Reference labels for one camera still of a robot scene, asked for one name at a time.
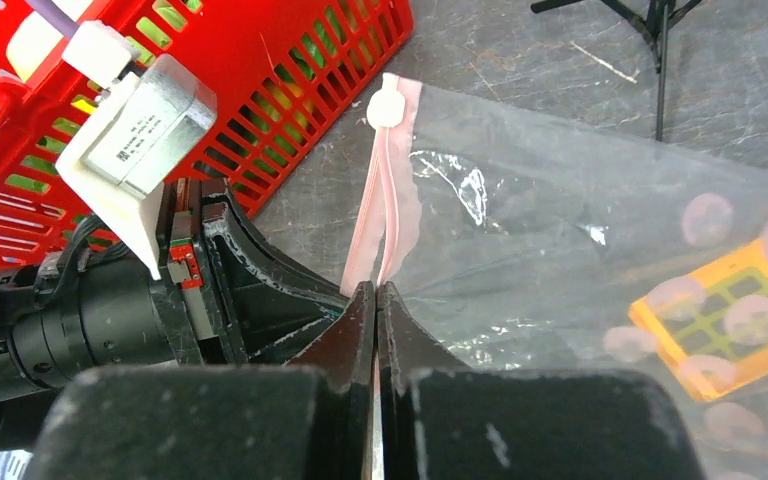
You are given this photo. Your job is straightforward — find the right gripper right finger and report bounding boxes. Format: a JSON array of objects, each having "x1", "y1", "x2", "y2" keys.
[{"x1": 377, "y1": 283, "x2": 704, "y2": 479}]

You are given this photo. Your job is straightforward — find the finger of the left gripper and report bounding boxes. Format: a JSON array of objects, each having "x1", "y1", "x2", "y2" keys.
[{"x1": 201, "y1": 192, "x2": 349, "y2": 365}]

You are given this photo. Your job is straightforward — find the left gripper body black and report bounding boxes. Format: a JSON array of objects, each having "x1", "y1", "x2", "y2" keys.
[{"x1": 0, "y1": 179, "x2": 251, "y2": 404}]

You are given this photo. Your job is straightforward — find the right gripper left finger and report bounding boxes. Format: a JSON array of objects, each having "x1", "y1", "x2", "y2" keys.
[{"x1": 26, "y1": 282, "x2": 375, "y2": 479}]

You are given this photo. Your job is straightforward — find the clear zip top bag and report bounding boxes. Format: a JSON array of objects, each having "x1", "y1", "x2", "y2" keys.
[{"x1": 341, "y1": 73, "x2": 768, "y2": 479}]

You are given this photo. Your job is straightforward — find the red plastic basket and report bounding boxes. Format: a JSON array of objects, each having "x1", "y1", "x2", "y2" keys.
[{"x1": 0, "y1": 1, "x2": 414, "y2": 270}]

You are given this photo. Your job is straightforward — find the orange waffle toy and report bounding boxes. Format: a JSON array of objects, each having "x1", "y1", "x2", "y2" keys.
[{"x1": 628, "y1": 239, "x2": 768, "y2": 402}]

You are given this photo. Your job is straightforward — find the microphone on black tripod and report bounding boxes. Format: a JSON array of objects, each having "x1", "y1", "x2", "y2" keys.
[{"x1": 530, "y1": 0, "x2": 705, "y2": 142}]

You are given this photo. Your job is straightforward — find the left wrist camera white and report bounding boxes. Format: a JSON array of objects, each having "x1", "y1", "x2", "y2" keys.
[{"x1": 55, "y1": 54, "x2": 218, "y2": 280}]

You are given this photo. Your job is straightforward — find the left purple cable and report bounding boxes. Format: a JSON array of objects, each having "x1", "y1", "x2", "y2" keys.
[{"x1": 26, "y1": 0, "x2": 84, "y2": 38}]

